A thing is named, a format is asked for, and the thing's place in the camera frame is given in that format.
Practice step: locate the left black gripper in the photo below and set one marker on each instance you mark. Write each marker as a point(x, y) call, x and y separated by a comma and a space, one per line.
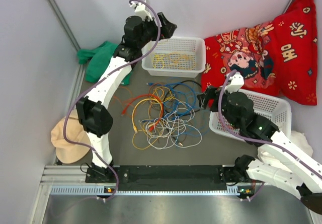
point(166, 29)

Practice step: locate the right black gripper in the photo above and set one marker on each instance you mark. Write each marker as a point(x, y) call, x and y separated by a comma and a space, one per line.
point(211, 93)

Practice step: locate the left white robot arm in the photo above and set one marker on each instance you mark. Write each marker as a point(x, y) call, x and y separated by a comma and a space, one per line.
point(92, 109)

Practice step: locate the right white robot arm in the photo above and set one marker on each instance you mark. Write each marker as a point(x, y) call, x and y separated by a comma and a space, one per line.
point(236, 111)

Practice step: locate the white basket at back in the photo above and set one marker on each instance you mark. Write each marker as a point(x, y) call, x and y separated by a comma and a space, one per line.
point(183, 57)

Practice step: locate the white basket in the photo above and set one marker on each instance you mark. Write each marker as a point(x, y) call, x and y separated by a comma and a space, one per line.
point(183, 57)
point(275, 109)

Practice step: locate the white basket at right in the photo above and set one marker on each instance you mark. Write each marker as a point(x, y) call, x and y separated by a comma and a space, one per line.
point(275, 109)

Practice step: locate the green cloth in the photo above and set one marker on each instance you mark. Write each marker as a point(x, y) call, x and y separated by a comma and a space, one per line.
point(97, 59)

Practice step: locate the red patterned cloth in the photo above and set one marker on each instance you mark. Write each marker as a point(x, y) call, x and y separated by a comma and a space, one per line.
point(277, 57)

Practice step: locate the white cloth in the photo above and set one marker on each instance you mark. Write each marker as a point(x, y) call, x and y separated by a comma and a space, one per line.
point(297, 138)

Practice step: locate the beige cloth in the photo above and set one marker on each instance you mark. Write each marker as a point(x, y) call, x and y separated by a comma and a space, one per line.
point(66, 152)

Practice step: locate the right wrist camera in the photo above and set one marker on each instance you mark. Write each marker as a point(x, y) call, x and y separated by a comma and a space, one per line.
point(235, 82)

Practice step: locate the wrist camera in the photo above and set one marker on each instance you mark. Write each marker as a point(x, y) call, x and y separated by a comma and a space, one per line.
point(235, 82)
point(141, 10)

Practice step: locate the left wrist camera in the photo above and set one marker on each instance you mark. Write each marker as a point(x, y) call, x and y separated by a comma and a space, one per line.
point(141, 10)

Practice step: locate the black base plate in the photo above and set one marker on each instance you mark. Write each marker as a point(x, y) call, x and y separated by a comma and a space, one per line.
point(172, 178)

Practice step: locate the grey slotted cable duct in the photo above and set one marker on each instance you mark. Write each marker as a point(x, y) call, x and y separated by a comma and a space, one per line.
point(106, 191)

